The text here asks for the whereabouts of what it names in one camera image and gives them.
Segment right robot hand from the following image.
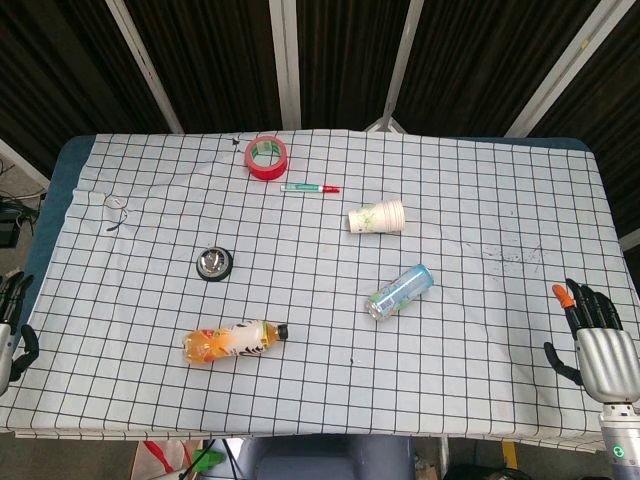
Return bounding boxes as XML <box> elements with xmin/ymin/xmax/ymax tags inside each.
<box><xmin>543</xmin><ymin>278</ymin><xmax>640</xmax><ymax>405</ymax></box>

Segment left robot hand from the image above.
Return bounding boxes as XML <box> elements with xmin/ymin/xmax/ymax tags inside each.
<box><xmin>0</xmin><ymin>272</ymin><xmax>40</xmax><ymax>397</ymax></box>

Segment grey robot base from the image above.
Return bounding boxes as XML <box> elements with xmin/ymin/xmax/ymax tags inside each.
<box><xmin>233</xmin><ymin>434</ymin><xmax>417</xmax><ymax>480</ymax></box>

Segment red white bag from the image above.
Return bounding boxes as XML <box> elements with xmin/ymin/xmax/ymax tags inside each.
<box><xmin>130</xmin><ymin>439</ymin><xmax>201</xmax><ymax>480</ymax></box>

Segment orange juice plastic bottle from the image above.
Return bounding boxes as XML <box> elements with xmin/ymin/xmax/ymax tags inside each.
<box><xmin>182</xmin><ymin>320</ymin><xmax>290</xmax><ymax>367</ymax></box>

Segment green plastic object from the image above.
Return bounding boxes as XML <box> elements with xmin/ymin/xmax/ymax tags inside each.
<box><xmin>192</xmin><ymin>448</ymin><xmax>225</xmax><ymax>474</ymax></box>

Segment stacked white paper cups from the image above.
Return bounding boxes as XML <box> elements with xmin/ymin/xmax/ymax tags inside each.
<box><xmin>347</xmin><ymin>199</ymin><xmax>406</xmax><ymax>235</ymax></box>

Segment white black grid tablecloth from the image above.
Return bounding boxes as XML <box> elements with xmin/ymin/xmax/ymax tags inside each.
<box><xmin>0</xmin><ymin>130</ymin><xmax>640</xmax><ymax>450</ymax></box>

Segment red tape roll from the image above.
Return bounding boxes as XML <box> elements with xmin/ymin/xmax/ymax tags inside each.
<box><xmin>244</xmin><ymin>134</ymin><xmax>290</xmax><ymax>181</ymax></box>

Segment red capped marker pen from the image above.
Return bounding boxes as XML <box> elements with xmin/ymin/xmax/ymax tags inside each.
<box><xmin>279</xmin><ymin>183</ymin><xmax>342</xmax><ymax>195</ymax></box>

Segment black cables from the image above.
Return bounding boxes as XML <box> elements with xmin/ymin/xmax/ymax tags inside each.
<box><xmin>0</xmin><ymin>154</ymin><xmax>41</xmax><ymax>249</ymax></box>

